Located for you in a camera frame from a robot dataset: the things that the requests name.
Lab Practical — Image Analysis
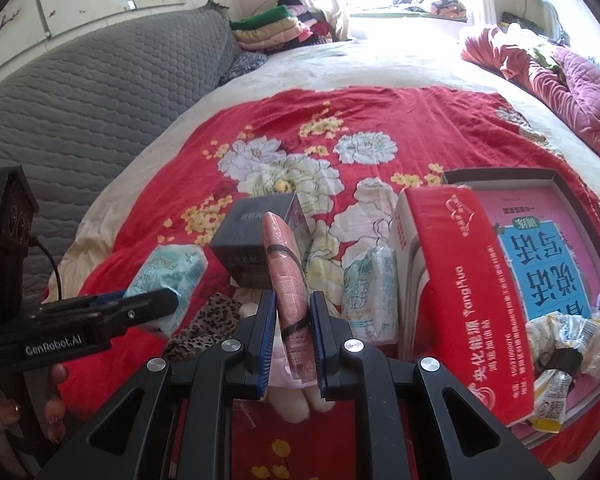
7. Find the white yellow plastic packet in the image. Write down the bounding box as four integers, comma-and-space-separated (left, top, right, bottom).
527, 367, 576, 433
525, 310, 600, 381

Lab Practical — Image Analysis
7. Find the stack of folded clothes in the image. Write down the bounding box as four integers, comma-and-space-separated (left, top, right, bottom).
230, 0, 338, 53

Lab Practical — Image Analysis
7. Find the cream bed sheet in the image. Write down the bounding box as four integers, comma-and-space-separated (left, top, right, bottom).
55, 37, 600, 311

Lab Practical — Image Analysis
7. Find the red tissue pack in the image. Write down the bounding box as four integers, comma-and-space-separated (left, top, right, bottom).
389, 184, 538, 428

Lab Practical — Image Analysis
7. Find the pink book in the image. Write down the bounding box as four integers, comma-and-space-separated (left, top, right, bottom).
472, 185, 600, 411

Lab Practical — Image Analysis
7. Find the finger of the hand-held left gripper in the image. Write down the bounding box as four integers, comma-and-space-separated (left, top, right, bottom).
87, 287, 181, 333
27, 291, 131, 318

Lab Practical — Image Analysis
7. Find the pink packet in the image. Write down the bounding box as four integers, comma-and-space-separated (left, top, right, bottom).
262, 211, 318, 388

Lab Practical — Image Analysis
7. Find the beige plush toy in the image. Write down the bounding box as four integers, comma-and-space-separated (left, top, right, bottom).
232, 285, 336, 423

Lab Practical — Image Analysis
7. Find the colourful cloth on windowsill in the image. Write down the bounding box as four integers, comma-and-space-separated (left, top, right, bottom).
430, 0, 468, 22

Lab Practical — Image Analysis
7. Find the dark box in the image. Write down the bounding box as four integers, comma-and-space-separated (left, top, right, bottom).
209, 192, 315, 291

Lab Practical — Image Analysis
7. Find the white curtain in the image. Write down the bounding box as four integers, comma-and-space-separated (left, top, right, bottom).
292, 0, 353, 43

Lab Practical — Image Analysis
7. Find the person's left hand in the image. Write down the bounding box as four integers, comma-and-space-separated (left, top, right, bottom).
42, 362, 72, 445

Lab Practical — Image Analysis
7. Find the grey quilted headboard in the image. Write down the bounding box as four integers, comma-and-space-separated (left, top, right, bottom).
0, 4, 241, 311

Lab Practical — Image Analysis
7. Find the leopard print scrunchie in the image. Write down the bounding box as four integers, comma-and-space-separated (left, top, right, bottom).
167, 292, 246, 363

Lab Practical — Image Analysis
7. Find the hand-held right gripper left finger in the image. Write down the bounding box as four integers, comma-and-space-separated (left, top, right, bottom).
39, 289, 278, 480

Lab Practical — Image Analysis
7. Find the white green tissue packet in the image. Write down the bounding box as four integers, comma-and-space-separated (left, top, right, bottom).
341, 247, 400, 345

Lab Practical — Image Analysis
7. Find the pink quilt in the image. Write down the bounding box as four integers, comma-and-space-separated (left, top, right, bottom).
460, 25, 600, 171

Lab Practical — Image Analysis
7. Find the red floral blanket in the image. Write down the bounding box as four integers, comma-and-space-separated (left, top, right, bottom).
60, 85, 600, 480

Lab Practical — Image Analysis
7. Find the black cable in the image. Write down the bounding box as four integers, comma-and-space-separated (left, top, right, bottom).
30, 235, 63, 311

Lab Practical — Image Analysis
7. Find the dark bag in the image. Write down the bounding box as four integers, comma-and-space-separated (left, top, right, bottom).
500, 10, 546, 36

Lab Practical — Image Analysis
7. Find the patterned dark cushion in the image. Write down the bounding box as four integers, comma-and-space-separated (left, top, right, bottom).
220, 50, 268, 86

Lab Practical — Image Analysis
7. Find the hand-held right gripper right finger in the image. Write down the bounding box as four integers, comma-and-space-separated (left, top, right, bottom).
309, 292, 553, 480

